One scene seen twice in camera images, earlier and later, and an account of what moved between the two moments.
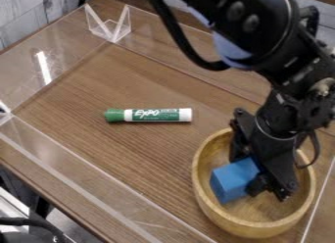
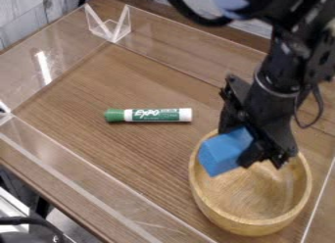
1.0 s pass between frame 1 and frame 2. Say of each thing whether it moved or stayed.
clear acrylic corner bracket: stayed
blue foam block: moved
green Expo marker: stayed
